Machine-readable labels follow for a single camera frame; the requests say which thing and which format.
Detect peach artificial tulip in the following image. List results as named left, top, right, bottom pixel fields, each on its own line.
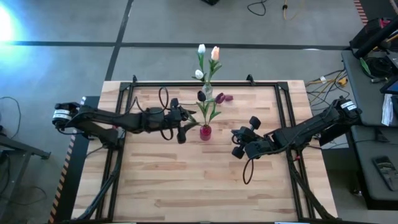
left=205, top=45, right=223, bottom=88

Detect clear ribbed glass vase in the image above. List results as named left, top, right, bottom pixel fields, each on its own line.
left=201, top=81, right=214, bottom=101

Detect dark grey side desk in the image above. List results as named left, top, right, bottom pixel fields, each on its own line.
left=341, top=49, right=398, bottom=210

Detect white artificial tulip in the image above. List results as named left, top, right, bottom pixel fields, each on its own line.
left=192, top=68, right=208, bottom=86
left=196, top=44, right=210, bottom=88

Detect red ribbed glass vase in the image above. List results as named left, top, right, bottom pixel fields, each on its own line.
left=199, top=124, right=213, bottom=142

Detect black stand pole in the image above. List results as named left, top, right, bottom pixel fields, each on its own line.
left=349, top=17, right=398, bottom=60

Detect black floor cable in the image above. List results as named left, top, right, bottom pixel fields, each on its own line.
left=247, top=0, right=267, bottom=17

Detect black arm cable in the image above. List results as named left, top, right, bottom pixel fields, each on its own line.
left=242, top=157, right=255, bottom=185
left=157, top=86, right=175, bottom=141

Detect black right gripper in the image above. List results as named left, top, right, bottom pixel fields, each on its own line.
left=231, top=116, right=271, bottom=159

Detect pink-red artificial tulip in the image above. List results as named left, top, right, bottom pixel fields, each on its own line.
left=178, top=94, right=234, bottom=107

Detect yellow floor cable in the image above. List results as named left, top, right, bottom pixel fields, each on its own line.
left=281, top=0, right=305, bottom=21

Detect black hazard-striped floor mat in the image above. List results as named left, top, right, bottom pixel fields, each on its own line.
left=49, top=95, right=102, bottom=224

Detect tablet with blue screen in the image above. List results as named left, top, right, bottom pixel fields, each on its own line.
left=379, top=77, right=398, bottom=96

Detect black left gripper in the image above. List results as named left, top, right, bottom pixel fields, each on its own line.
left=165, top=98, right=197, bottom=144

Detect black metal side table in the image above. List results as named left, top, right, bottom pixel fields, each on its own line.
left=0, top=133, right=52, bottom=218

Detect dark purple-red artificial tulip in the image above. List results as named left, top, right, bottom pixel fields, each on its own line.
left=203, top=92, right=226, bottom=128

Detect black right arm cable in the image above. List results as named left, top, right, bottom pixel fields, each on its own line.
left=242, top=157, right=255, bottom=185

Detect black aluminium table frame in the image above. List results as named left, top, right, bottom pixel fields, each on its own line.
left=72, top=80, right=338, bottom=223

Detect white papers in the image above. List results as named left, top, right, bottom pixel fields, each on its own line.
left=381, top=93, right=395, bottom=127

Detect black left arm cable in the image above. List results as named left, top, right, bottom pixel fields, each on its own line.
left=157, top=86, right=175, bottom=141

